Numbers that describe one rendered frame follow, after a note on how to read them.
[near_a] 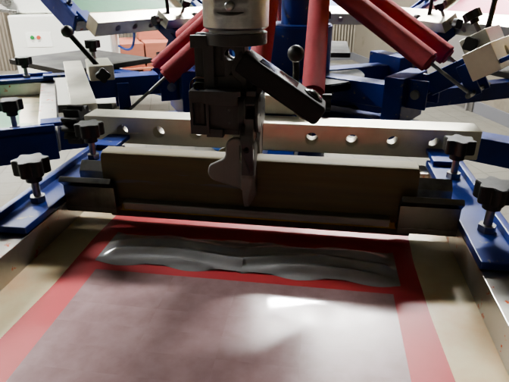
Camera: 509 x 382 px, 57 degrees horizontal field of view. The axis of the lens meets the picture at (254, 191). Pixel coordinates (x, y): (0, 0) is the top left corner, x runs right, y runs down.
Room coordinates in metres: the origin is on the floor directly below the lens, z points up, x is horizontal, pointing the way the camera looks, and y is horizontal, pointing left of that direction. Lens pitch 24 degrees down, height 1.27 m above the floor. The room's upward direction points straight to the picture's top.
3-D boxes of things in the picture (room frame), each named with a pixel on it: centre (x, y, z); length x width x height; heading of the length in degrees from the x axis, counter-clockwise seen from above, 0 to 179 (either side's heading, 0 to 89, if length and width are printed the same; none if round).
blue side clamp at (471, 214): (0.55, -0.28, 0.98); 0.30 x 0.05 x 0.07; 172
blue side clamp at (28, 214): (0.63, 0.27, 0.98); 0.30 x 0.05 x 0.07; 172
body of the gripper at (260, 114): (0.57, 0.03, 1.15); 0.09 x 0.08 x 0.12; 82
